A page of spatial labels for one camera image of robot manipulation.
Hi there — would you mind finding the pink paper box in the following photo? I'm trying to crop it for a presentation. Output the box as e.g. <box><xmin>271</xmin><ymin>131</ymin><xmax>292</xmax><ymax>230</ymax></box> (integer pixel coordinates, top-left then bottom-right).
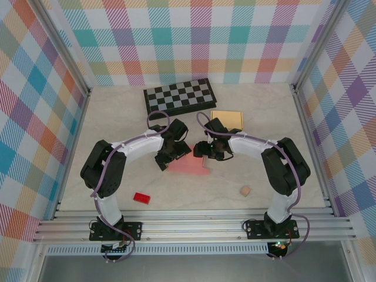
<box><xmin>167</xmin><ymin>143</ymin><xmax>211</xmax><ymax>176</ymax></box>

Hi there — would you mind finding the yellow paper box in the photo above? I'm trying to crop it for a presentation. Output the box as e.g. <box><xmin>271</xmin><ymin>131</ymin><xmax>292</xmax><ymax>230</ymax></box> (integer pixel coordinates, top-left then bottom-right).
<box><xmin>210</xmin><ymin>110</ymin><xmax>244</xmax><ymax>132</ymax></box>

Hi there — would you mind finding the red toy brick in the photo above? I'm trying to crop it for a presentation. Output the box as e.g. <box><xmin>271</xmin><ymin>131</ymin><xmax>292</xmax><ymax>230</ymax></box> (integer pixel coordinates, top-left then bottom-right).
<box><xmin>133</xmin><ymin>192</ymin><xmax>152</xmax><ymax>204</ymax></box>

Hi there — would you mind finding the black and silver chessboard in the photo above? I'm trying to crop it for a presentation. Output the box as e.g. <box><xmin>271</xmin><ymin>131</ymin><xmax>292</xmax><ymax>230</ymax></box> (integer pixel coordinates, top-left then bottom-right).
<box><xmin>143</xmin><ymin>78</ymin><xmax>218</xmax><ymax>121</ymax></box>

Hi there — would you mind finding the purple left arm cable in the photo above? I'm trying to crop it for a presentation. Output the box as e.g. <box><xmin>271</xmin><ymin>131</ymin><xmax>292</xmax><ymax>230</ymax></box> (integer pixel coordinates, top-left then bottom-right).
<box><xmin>90</xmin><ymin>110</ymin><xmax>172</xmax><ymax>263</ymax></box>

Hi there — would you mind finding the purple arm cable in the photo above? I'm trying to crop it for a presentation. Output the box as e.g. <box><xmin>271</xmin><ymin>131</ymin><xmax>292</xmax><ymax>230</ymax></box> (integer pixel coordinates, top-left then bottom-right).
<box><xmin>196</xmin><ymin>111</ymin><xmax>311</xmax><ymax>261</ymax></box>
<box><xmin>90</xmin><ymin>110</ymin><xmax>172</xmax><ymax>263</ymax></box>

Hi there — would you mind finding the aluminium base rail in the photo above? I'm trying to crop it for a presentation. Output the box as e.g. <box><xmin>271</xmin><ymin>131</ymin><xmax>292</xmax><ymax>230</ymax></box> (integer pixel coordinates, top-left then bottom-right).
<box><xmin>32</xmin><ymin>208</ymin><xmax>358</xmax><ymax>244</ymax></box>

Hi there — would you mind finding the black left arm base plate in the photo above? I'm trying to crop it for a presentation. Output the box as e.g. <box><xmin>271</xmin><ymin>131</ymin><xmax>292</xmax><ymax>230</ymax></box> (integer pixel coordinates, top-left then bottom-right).
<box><xmin>89</xmin><ymin>221</ymin><xmax>144</xmax><ymax>241</ymax></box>

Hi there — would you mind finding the slotted grey cable duct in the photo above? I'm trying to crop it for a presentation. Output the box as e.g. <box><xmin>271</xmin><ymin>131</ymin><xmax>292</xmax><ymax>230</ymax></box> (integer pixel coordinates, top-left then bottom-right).
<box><xmin>46</xmin><ymin>243</ymin><xmax>270</xmax><ymax>256</ymax></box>

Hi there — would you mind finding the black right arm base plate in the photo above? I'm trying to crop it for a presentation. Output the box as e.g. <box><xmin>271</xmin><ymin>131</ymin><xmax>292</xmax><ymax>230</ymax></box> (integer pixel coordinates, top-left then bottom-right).
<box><xmin>243</xmin><ymin>219</ymin><xmax>300</xmax><ymax>240</ymax></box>

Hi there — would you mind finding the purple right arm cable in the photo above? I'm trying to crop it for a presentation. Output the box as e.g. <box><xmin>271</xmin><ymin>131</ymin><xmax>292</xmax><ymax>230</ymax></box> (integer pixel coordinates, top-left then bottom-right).
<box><xmin>196</xmin><ymin>111</ymin><xmax>311</xmax><ymax>261</ymax></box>

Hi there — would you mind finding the aluminium side rail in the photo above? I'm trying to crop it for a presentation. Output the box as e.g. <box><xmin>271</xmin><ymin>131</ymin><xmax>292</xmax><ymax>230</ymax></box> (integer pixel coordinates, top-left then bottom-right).
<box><xmin>292</xmin><ymin>83</ymin><xmax>338</xmax><ymax>217</ymax></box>
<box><xmin>52</xmin><ymin>86</ymin><xmax>92</xmax><ymax>220</ymax></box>

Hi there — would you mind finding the aluminium frame post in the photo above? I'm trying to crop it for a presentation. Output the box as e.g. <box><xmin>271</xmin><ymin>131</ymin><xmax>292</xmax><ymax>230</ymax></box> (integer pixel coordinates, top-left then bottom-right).
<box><xmin>35</xmin><ymin>0</ymin><xmax>92</xmax><ymax>98</ymax></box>
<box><xmin>292</xmin><ymin>0</ymin><xmax>350</xmax><ymax>92</ymax></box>

